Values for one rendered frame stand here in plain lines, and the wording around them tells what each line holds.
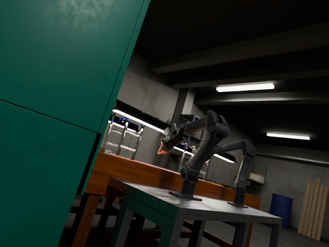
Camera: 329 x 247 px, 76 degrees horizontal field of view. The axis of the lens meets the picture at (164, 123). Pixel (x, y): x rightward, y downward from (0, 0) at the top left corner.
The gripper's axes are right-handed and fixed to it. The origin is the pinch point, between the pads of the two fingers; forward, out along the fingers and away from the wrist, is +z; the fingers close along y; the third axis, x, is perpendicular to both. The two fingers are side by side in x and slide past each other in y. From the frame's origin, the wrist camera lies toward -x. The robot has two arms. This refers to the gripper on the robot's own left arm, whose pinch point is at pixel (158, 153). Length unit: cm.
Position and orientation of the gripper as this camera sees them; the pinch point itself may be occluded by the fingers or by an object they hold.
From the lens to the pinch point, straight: 135.5
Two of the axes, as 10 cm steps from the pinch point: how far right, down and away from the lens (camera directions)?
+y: -7.0, -3.4, -6.3
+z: -6.8, 5.8, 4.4
